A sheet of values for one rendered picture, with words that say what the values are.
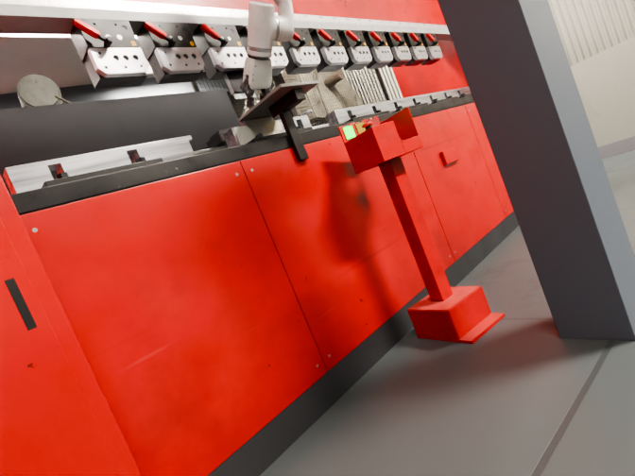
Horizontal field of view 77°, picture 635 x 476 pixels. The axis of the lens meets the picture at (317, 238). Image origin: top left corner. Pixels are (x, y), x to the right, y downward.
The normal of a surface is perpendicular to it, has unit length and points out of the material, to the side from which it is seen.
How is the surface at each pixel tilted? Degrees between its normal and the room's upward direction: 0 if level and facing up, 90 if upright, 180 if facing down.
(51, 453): 90
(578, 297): 90
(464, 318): 90
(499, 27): 90
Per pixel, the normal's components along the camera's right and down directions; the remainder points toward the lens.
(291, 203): 0.65, -0.20
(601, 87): -0.73, 0.35
